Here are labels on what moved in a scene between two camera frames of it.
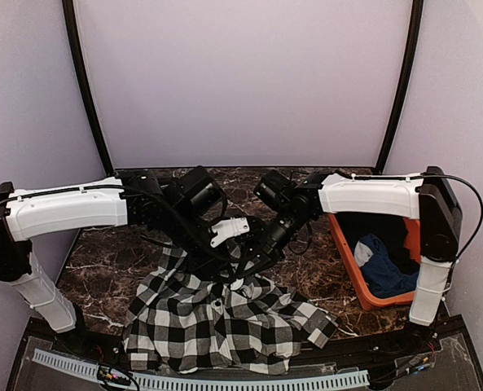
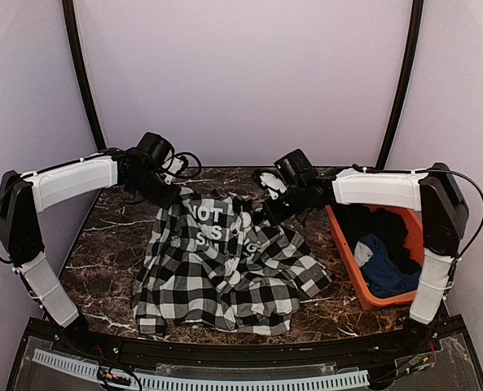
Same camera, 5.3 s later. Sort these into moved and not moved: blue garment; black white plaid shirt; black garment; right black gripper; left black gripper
Moved: left black gripper; right black gripper; black white plaid shirt
Not moved: blue garment; black garment
